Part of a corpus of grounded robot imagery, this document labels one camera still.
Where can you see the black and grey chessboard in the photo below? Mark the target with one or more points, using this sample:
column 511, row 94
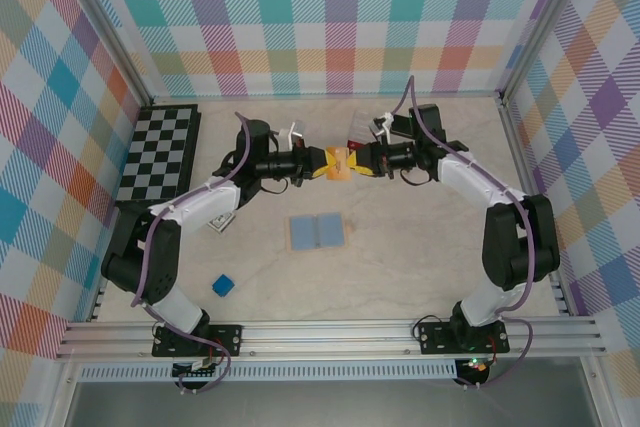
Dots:
column 155, row 147

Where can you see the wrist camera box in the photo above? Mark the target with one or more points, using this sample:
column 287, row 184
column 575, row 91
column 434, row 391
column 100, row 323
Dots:
column 290, row 134
column 402, row 127

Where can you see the red credit card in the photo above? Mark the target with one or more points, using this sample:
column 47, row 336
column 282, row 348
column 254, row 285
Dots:
column 356, row 143

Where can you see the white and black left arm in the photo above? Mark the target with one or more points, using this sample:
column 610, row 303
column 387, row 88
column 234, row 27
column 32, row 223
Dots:
column 205, row 204

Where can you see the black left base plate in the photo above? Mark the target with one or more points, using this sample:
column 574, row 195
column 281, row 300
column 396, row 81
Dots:
column 225, row 339

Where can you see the aluminium side rail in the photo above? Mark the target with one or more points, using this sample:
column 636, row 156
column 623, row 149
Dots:
column 100, row 297
column 520, row 147

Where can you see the grey card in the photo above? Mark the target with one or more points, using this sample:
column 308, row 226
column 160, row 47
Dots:
column 222, row 223

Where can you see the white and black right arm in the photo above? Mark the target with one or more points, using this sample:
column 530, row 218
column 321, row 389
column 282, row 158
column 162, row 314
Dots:
column 470, row 179

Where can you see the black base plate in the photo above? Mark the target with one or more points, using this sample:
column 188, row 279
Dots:
column 492, row 337
column 225, row 339

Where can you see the aluminium corner post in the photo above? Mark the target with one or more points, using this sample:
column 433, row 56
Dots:
column 105, row 22
column 545, row 22

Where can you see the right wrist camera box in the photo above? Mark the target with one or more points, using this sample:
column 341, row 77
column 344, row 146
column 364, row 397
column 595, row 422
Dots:
column 402, row 127

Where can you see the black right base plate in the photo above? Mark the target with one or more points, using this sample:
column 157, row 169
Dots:
column 492, row 337

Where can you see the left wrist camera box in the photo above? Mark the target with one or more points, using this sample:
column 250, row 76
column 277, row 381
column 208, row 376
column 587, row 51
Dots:
column 290, row 134

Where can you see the blue cube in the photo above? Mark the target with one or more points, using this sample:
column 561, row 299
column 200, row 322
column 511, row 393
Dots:
column 222, row 285

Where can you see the aluminium front rail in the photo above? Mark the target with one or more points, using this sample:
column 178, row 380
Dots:
column 325, row 339

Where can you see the small circuit board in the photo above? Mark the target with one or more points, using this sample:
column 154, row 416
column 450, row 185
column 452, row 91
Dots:
column 200, row 368
column 477, row 365

